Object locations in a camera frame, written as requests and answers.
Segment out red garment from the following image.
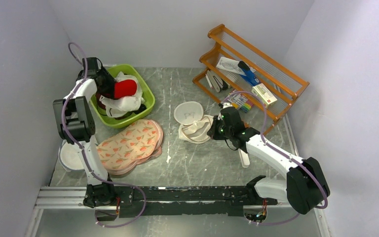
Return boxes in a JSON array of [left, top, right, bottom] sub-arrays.
[[113, 79, 138, 100]]

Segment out white satin bra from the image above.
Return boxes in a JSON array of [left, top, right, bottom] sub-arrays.
[[96, 72, 144, 119]]

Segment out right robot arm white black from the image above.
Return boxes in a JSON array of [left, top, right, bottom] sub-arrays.
[[207, 106, 330, 214]]

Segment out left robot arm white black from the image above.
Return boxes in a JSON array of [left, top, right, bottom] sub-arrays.
[[53, 57, 117, 208]]

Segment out colourful marker pack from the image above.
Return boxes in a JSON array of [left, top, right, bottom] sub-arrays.
[[226, 89, 254, 113]]

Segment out white plastic bar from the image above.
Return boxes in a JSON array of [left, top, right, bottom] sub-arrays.
[[238, 149, 250, 168]]

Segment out white black items under rack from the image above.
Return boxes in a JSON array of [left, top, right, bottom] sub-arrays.
[[205, 70, 229, 93]]

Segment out green plastic basin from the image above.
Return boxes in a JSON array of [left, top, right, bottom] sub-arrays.
[[90, 64, 155, 128]]

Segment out white green box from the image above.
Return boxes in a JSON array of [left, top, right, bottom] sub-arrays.
[[251, 83, 278, 108]]

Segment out orange wooden rack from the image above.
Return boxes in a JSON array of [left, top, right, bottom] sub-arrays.
[[192, 24, 309, 134]]

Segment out white packet on rack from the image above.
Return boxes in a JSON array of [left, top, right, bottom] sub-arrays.
[[216, 56, 245, 76]]

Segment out floral peach placemat stack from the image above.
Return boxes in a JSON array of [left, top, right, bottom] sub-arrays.
[[97, 119, 163, 175]]

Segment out blue handled tool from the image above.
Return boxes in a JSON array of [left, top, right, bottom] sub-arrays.
[[237, 61, 260, 86]]

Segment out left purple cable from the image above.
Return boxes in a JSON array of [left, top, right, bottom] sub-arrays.
[[60, 41, 147, 230]]

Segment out aluminium rail frame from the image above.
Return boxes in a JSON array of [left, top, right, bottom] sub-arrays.
[[24, 186, 332, 237]]

